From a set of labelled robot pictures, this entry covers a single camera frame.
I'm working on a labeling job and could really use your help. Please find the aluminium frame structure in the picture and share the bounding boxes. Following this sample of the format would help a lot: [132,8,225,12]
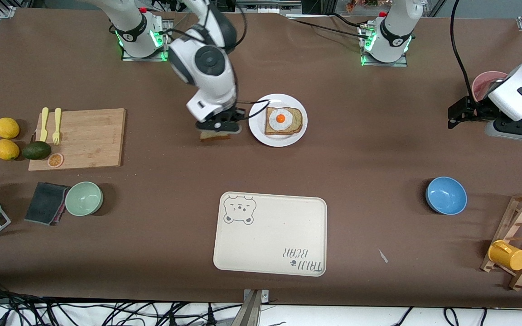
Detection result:
[200,0,334,16]

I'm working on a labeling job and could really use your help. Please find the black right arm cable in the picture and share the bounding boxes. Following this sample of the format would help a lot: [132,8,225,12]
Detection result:
[152,0,271,122]

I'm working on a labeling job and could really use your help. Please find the yellow lemon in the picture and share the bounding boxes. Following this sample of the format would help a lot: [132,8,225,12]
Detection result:
[0,139,20,161]
[0,117,20,139]

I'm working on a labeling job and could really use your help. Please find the dark grey cloth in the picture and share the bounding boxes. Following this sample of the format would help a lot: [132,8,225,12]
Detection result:
[24,182,70,225]

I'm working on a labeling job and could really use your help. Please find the cream tray with bear print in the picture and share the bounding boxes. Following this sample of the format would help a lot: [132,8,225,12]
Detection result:
[213,192,327,277]

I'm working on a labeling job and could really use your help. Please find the wooden cutting board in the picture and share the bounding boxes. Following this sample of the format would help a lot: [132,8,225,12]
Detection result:
[29,108,126,171]

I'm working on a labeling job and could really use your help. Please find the pink bowl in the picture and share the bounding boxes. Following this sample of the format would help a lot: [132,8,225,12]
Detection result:
[472,71,509,103]

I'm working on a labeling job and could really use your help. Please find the green avocado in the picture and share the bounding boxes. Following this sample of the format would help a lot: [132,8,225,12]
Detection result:
[21,141,52,160]

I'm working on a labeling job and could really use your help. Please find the yellow mug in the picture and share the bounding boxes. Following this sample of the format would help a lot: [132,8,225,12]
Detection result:
[488,240,522,271]

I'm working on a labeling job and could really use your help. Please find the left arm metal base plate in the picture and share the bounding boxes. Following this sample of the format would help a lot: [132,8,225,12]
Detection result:
[359,25,409,67]

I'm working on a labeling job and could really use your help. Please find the thin black cable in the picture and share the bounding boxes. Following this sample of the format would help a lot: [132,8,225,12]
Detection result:
[286,14,372,39]

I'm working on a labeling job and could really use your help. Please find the plain bread slice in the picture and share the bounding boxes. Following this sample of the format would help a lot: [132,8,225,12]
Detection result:
[200,130,232,142]

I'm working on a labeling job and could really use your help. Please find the pale green bowl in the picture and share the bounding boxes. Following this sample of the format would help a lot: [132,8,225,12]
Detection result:
[65,182,104,216]

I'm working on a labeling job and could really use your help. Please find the blue bowl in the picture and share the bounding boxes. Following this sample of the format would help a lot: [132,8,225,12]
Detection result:
[425,177,468,215]

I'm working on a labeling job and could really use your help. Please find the yellow plastic fork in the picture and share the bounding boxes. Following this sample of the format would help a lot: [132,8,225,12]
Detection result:
[52,107,62,146]

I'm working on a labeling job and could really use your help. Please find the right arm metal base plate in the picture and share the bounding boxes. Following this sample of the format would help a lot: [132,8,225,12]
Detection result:
[121,19,172,62]

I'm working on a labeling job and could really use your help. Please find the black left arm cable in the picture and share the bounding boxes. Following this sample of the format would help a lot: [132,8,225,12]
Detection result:
[449,0,478,104]

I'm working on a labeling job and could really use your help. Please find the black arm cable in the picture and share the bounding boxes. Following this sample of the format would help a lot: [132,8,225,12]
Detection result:
[449,0,478,104]
[152,0,271,122]

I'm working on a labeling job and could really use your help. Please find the fried egg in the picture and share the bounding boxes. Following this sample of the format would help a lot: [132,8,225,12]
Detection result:
[269,109,294,132]

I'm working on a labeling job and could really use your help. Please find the white round plate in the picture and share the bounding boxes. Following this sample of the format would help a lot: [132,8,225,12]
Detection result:
[248,94,308,147]

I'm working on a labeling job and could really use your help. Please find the yellow plastic knife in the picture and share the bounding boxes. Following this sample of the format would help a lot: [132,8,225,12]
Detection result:
[39,107,49,142]

